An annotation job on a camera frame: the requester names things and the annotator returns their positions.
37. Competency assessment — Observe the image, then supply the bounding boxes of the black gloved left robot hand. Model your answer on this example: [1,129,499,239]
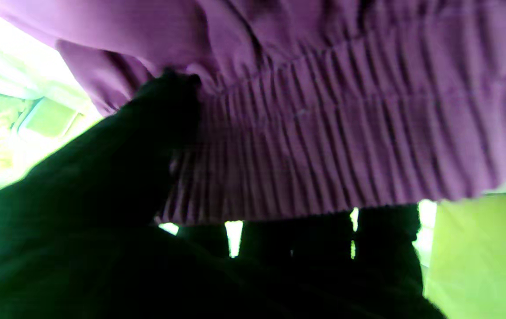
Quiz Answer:
[0,71,448,319]

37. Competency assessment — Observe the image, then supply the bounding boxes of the magenta shorts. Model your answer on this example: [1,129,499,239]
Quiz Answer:
[0,0,506,224]

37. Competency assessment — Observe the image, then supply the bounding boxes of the kraft paper bag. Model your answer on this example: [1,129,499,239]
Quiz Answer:
[423,191,506,319]

